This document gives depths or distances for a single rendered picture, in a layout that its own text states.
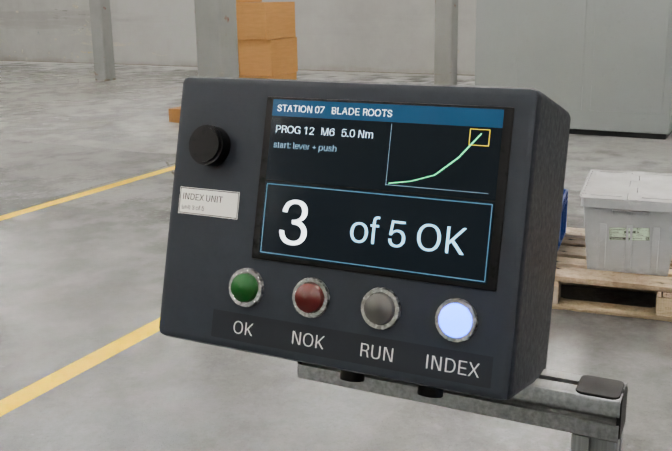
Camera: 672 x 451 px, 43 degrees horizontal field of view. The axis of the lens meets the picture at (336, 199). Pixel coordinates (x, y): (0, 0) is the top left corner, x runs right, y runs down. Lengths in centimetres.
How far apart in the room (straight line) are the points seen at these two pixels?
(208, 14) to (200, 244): 608
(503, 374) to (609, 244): 326
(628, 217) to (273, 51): 557
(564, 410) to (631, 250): 318
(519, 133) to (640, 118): 760
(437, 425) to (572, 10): 586
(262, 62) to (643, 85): 362
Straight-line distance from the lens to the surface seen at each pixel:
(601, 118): 817
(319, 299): 56
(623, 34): 807
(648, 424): 290
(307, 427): 275
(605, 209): 372
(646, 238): 376
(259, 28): 866
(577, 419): 60
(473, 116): 53
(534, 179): 53
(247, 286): 58
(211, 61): 668
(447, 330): 53
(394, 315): 54
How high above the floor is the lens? 131
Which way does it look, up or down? 14 degrees down
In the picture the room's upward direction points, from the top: 1 degrees counter-clockwise
